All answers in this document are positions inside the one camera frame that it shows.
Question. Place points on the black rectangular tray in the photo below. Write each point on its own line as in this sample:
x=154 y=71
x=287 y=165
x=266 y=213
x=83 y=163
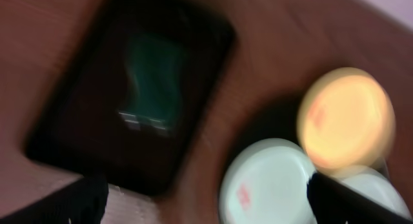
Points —
x=80 y=129

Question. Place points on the round black tray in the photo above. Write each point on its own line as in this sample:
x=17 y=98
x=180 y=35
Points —
x=276 y=119

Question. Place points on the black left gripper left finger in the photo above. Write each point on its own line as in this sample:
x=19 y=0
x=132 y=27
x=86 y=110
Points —
x=81 y=202

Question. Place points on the green yellow scrub sponge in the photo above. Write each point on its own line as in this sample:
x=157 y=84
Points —
x=153 y=66

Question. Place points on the yellow plate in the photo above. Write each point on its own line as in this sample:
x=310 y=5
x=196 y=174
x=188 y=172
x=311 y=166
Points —
x=345 y=119

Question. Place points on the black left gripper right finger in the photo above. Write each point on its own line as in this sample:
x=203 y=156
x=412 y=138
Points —
x=332 y=202

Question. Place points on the light green plate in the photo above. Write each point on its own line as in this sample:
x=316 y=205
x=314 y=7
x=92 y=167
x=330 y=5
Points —
x=267 y=183
x=376 y=187

